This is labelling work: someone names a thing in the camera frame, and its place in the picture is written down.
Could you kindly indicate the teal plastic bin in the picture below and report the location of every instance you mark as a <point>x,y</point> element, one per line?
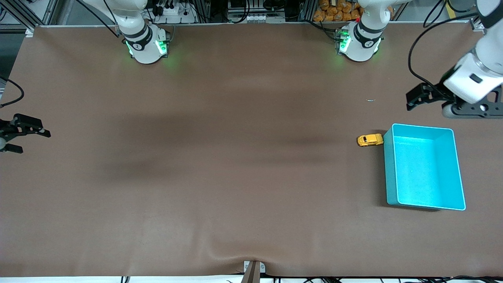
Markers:
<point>426,173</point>

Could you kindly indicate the grey metal table clamp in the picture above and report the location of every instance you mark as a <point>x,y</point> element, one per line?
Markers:
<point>253,271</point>

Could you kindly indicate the white power strip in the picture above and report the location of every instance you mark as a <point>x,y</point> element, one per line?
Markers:
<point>173,11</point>

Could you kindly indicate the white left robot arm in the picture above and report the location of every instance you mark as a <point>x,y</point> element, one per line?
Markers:
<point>475,74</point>

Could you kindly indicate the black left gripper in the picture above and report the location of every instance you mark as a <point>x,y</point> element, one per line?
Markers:
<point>435,91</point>

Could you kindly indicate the orange snack bag pile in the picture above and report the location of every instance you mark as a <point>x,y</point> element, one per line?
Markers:
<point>338,11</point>

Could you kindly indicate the aluminium frame post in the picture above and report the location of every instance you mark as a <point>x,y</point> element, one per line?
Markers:
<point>477,25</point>
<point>37,13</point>

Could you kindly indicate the yellow beetle toy car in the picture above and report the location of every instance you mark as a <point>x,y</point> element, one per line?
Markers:
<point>370,140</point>

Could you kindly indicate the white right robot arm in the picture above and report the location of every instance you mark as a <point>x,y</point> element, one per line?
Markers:
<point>137,23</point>

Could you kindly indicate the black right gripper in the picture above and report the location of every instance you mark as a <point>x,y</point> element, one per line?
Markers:
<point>8,130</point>

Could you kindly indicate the brown table cover mat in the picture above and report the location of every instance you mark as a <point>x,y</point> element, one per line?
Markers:
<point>251,177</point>

